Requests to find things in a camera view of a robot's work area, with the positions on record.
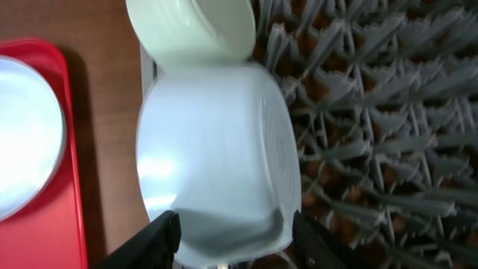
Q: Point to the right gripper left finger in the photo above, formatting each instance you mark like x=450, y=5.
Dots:
x=153, y=247

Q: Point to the light blue bowl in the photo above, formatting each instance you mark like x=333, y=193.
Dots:
x=216, y=146

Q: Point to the red serving tray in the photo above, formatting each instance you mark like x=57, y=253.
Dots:
x=48, y=232

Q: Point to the light blue plate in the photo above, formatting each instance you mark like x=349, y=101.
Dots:
x=33, y=135

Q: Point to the grey dishwasher rack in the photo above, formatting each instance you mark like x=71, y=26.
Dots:
x=382, y=97

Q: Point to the mint green bowl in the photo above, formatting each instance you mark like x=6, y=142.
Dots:
x=179, y=34

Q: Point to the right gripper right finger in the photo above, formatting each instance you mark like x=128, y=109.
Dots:
x=315, y=247

